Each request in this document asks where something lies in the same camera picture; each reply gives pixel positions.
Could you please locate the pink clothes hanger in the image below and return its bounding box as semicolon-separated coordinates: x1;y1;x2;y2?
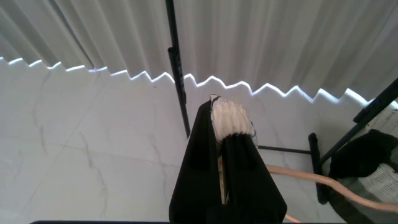
266;164;398;223

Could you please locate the black garment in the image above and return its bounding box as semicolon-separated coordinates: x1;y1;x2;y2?
328;129;398;180

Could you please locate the white curtain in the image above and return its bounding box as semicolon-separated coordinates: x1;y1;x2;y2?
0;0;398;103

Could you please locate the cream printed garment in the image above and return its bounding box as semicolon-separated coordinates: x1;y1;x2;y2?
210;94;259;205

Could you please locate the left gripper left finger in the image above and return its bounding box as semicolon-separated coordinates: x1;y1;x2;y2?
169;100;225;223

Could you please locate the black clothes rack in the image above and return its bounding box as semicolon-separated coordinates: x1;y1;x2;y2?
164;0;398;205

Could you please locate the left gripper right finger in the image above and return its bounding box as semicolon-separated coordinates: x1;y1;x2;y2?
221;133;288;223

